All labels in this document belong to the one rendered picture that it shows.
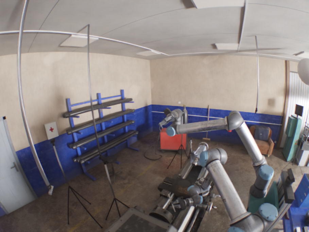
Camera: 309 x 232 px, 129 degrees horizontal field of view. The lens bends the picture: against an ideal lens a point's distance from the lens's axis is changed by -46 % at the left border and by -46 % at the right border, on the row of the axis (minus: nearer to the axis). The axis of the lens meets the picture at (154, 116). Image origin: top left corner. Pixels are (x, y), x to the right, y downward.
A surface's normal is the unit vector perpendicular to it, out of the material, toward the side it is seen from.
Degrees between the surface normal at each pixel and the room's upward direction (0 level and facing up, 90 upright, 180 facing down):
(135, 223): 0
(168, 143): 90
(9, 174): 90
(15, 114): 90
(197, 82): 90
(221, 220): 0
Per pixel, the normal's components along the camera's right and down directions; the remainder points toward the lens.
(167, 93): -0.51, 0.24
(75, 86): 0.86, 0.10
